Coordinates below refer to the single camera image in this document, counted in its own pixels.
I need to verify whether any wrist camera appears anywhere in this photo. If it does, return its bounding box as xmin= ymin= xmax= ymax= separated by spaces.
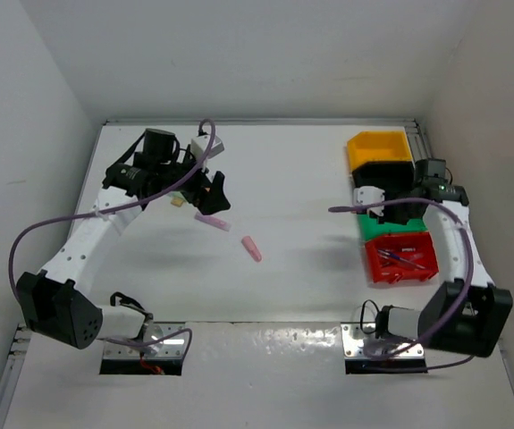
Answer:
xmin=353 ymin=186 xmax=385 ymax=217
xmin=190 ymin=135 xmax=224 ymax=161

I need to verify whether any purple highlighter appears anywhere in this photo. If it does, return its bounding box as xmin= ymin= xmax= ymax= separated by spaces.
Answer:
xmin=194 ymin=213 xmax=231 ymax=231

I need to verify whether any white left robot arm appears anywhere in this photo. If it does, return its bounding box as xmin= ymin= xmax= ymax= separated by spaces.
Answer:
xmin=12 ymin=128 xmax=231 ymax=349

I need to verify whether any red bin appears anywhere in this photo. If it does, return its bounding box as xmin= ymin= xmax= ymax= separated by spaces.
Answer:
xmin=364 ymin=232 xmax=439 ymax=284

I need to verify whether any blue gel pen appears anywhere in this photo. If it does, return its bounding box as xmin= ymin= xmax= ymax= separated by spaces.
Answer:
xmin=377 ymin=249 xmax=425 ymax=269

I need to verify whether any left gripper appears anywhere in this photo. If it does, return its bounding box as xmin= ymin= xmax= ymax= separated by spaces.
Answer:
xmin=156 ymin=147 xmax=230 ymax=214

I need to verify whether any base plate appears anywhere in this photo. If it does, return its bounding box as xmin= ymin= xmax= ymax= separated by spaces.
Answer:
xmin=341 ymin=323 xmax=409 ymax=361
xmin=102 ymin=322 xmax=191 ymax=361

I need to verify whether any left base plate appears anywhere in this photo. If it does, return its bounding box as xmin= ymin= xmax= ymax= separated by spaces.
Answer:
xmin=102 ymin=322 xmax=191 ymax=361

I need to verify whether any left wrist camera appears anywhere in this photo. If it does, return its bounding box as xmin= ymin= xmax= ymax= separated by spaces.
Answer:
xmin=190 ymin=135 xmax=224 ymax=161

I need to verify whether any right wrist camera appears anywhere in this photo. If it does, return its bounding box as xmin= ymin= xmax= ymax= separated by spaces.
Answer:
xmin=353 ymin=186 xmax=385 ymax=217

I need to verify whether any green bin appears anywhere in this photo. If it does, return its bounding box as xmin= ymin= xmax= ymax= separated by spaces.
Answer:
xmin=357 ymin=214 xmax=427 ymax=242

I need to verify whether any black bin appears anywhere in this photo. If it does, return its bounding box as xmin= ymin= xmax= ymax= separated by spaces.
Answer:
xmin=351 ymin=161 xmax=414 ymax=195

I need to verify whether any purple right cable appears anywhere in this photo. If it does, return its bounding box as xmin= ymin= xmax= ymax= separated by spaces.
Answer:
xmin=327 ymin=198 xmax=475 ymax=372

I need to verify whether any yellow bin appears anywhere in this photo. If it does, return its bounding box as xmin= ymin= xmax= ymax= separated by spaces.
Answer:
xmin=346 ymin=131 xmax=412 ymax=172

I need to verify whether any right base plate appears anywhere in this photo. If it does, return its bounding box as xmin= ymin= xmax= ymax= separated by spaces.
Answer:
xmin=341 ymin=323 xmax=409 ymax=361

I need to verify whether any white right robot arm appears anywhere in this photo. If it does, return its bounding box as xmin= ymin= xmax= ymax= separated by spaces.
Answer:
xmin=375 ymin=158 xmax=513 ymax=358

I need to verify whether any dark red capped pen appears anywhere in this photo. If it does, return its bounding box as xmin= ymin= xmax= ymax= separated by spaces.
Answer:
xmin=396 ymin=248 xmax=423 ymax=265

